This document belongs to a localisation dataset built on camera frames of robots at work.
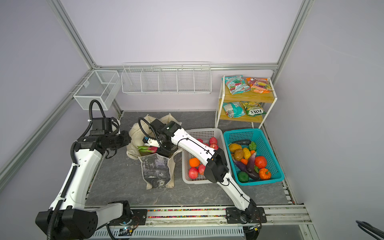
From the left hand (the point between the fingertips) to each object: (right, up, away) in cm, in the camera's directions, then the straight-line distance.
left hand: (131, 139), depth 76 cm
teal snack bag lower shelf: (+58, +18, +20) cm, 64 cm away
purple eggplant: (+63, -16, +5) cm, 65 cm away
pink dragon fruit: (+7, -6, +4) cm, 10 cm away
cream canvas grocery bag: (+15, -15, -3) cm, 22 cm away
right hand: (+15, -7, +7) cm, 18 cm away
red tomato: (+71, -14, +10) cm, 73 cm away
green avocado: (+60, -21, +6) cm, 64 cm away
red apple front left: (+32, -19, +6) cm, 38 cm away
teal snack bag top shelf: (+56, +31, +8) cm, 65 cm away
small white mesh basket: (-30, +35, +26) cm, 53 cm away
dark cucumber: (+64, -4, +21) cm, 68 cm away
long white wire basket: (+14, +39, +23) cm, 47 cm away
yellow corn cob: (+65, -10, +14) cm, 67 cm away
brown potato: (+58, -10, +11) cm, 60 cm away
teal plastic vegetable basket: (+75, -7, +15) cm, 77 cm away
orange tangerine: (+32, -14, +11) cm, 37 cm away
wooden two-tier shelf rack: (+64, +24, +9) cm, 69 cm away
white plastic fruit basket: (+40, +1, +23) cm, 46 cm away
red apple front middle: (+37, -18, +8) cm, 42 cm away
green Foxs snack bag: (+71, +18, +20) cm, 76 cm away
